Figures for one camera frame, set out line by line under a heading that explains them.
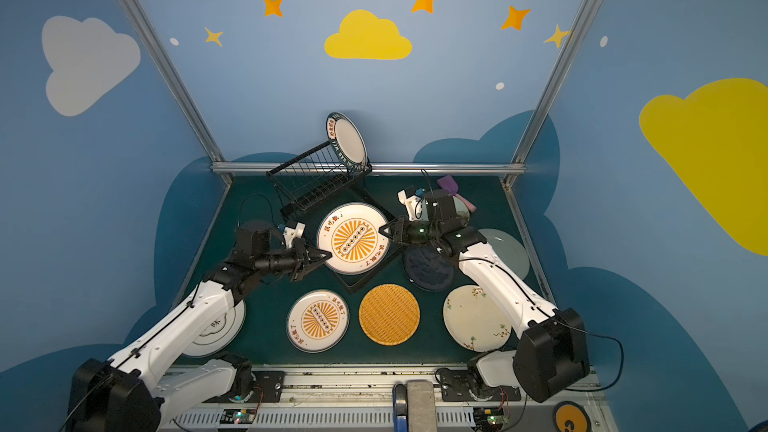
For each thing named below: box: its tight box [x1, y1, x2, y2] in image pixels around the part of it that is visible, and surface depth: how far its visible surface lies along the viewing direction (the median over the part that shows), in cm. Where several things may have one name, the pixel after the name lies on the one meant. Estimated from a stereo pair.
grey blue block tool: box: [392, 380, 437, 432], surface depth 70 cm
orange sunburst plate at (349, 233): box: [317, 202, 390, 275], surface depth 79 cm
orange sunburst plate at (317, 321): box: [286, 289, 350, 354], surface depth 86 cm
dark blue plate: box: [403, 244, 455, 292], surface depth 97 cm
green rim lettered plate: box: [326, 112, 369, 169], surface depth 95 cm
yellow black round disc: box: [553, 400, 592, 432], surface depth 73 cm
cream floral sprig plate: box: [443, 285, 513, 353], surface depth 86 cm
